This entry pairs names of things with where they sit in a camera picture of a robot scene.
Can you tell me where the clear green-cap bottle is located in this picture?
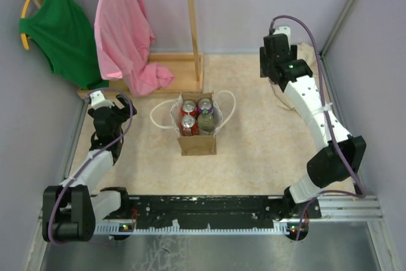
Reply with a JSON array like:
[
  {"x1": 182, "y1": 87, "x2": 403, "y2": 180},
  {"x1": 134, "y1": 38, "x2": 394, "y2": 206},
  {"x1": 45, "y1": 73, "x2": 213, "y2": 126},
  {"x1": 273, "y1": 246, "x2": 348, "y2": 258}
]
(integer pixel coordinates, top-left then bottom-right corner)
[{"x1": 197, "y1": 109, "x2": 216, "y2": 136}]

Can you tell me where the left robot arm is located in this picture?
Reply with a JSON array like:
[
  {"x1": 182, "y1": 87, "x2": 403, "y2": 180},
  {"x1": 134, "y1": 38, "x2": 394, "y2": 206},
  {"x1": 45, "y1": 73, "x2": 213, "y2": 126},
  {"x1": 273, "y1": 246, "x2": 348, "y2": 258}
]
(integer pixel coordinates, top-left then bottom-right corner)
[{"x1": 42, "y1": 89, "x2": 137, "y2": 244}]

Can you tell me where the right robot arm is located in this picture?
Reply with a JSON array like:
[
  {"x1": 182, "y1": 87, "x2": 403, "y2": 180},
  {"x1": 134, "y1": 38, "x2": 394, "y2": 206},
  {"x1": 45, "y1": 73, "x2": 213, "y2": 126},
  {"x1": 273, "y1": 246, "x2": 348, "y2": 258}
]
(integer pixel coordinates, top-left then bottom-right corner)
[{"x1": 259, "y1": 27, "x2": 366, "y2": 219}]

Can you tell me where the beige folded cloth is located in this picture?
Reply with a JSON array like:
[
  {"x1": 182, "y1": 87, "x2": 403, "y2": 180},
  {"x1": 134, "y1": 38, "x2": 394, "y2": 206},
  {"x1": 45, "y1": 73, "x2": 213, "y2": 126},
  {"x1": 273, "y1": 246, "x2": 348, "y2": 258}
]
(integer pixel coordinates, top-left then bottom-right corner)
[{"x1": 272, "y1": 42, "x2": 324, "y2": 110}]

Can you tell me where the red soda can rear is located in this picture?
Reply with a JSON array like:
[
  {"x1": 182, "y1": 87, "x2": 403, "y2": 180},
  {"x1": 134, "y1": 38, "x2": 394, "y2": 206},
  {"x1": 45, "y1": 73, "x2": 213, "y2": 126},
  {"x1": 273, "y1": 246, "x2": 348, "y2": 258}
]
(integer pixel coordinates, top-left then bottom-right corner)
[{"x1": 181, "y1": 100, "x2": 197, "y2": 117}]

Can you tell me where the red soda can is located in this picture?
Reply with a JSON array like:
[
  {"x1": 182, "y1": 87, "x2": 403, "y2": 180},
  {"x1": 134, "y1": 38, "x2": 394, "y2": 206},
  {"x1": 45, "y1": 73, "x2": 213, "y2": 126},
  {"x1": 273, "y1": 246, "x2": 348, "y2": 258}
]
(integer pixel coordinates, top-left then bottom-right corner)
[
  {"x1": 180, "y1": 115, "x2": 199, "y2": 136},
  {"x1": 181, "y1": 100, "x2": 197, "y2": 117}
]

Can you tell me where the red soda can front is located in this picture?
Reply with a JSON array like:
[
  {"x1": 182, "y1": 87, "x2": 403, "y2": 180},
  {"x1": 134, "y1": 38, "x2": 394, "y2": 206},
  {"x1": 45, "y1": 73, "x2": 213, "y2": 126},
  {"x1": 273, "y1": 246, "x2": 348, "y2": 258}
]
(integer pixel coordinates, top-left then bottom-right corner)
[{"x1": 180, "y1": 115, "x2": 199, "y2": 136}]

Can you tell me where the pink t-shirt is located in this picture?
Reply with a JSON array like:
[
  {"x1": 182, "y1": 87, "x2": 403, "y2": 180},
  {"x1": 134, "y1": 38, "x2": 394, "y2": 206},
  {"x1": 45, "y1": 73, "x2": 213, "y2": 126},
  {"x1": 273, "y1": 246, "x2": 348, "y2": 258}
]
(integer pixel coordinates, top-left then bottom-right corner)
[{"x1": 94, "y1": 0, "x2": 174, "y2": 96}]

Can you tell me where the purple Fanta can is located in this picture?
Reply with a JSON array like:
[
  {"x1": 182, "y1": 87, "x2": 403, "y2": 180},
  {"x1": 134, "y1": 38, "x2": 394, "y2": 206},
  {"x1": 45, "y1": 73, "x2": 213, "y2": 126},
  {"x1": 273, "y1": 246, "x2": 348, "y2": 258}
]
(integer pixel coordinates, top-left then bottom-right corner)
[{"x1": 197, "y1": 98, "x2": 214, "y2": 114}]

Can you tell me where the wooden clothes rack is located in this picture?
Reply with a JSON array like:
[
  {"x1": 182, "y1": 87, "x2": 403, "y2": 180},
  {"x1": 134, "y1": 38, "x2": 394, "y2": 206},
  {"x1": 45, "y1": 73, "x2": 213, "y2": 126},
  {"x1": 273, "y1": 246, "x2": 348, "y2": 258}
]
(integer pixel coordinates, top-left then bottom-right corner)
[{"x1": 30, "y1": 0, "x2": 204, "y2": 98}]

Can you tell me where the green tank top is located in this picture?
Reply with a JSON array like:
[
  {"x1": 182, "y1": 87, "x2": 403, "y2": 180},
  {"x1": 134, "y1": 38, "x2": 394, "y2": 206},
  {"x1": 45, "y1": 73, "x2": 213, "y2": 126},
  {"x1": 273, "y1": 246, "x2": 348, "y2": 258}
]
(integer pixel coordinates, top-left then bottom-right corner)
[{"x1": 19, "y1": 0, "x2": 108, "y2": 90}]

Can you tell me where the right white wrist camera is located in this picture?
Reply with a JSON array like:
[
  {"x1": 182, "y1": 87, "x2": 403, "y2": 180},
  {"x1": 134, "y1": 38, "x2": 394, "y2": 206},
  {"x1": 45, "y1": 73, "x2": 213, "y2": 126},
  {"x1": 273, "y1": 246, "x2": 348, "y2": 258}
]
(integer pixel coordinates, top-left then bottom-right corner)
[{"x1": 273, "y1": 25, "x2": 291, "y2": 44}]

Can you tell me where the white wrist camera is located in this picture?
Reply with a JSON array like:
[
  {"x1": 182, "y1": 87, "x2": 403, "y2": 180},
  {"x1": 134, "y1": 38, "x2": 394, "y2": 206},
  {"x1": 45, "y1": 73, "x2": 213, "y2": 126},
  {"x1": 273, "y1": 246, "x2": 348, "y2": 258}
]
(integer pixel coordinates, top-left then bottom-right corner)
[
  {"x1": 273, "y1": 25, "x2": 291, "y2": 44},
  {"x1": 89, "y1": 90, "x2": 114, "y2": 110}
]

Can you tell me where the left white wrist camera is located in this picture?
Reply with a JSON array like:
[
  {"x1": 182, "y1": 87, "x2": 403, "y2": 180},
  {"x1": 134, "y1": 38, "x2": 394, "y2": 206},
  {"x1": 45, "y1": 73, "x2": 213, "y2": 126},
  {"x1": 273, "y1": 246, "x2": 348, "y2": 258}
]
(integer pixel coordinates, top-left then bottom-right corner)
[{"x1": 89, "y1": 90, "x2": 114, "y2": 110}]

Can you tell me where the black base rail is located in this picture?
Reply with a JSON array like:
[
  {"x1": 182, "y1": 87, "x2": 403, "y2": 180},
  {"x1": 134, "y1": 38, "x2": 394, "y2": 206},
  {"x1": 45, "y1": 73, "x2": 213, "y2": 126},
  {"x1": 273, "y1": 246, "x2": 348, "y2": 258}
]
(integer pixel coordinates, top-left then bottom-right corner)
[{"x1": 95, "y1": 195, "x2": 322, "y2": 240}]

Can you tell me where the aluminium frame rail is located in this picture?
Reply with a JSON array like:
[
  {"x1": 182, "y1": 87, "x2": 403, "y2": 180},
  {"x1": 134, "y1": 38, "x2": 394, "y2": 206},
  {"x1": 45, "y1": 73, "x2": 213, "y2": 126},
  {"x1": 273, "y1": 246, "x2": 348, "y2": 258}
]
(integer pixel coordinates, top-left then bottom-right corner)
[{"x1": 37, "y1": 194, "x2": 386, "y2": 237}]

